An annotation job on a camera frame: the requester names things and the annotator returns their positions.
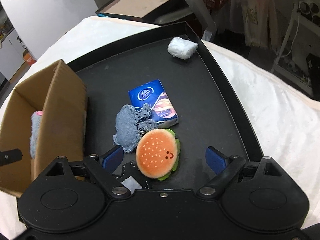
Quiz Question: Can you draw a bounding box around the black shallow tray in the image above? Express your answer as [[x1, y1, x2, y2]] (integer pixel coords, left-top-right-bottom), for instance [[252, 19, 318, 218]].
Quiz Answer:
[[69, 23, 263, 190]]

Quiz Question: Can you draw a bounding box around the grey metal desk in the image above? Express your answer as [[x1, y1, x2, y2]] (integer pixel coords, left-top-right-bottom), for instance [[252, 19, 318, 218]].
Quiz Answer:
[[185, 0, 217, 42]]

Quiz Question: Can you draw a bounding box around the white crumpled plastic wad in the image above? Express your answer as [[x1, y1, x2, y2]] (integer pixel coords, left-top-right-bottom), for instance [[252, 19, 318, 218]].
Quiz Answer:
[[167, 37, 198, 60]]

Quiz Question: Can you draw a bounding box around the orange cardboard box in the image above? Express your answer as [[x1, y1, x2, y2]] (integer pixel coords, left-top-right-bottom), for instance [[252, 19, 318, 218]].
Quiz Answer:
[[23, 49, 36, 66]]

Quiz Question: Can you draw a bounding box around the brown framed board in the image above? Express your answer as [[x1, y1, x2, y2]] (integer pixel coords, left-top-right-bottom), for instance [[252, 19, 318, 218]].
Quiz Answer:
[[95, 0, 187, 22]]

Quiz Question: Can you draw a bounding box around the white tote bag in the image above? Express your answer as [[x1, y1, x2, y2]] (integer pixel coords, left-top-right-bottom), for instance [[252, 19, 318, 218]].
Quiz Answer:
[[236, 0, 280, 51]]

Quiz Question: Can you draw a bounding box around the orange burger plush toy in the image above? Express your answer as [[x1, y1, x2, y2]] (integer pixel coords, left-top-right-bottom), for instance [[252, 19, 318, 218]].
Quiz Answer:
[[136, 128, 180, 181]]

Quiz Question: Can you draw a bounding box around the white cabinet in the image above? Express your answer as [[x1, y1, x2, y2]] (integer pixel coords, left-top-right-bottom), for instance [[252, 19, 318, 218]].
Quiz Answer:
[[0, 28, 25, 80]]

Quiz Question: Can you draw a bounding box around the black dotted fabric pouch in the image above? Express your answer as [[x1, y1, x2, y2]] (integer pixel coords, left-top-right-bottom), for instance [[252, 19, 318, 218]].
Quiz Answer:
[[113, 161, 152, 194]]

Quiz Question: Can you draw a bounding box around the grey pink plush mouse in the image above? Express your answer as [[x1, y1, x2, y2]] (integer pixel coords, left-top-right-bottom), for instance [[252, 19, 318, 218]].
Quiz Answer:
[[30, 111, 43, 159]]

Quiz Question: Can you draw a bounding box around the brown cardboard box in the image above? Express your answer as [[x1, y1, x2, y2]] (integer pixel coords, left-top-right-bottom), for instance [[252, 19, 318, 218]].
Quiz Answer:
[[1, 60, 86, 197]]

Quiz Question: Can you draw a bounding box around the blue denim fabric piece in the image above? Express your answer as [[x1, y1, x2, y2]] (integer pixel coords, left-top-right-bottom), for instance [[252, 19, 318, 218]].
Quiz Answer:
[[113, 103, 158, 153]]

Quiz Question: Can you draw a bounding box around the blue tissue packet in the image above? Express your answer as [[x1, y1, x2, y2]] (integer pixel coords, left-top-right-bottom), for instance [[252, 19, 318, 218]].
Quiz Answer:
[[128, 79, 179, 128]]

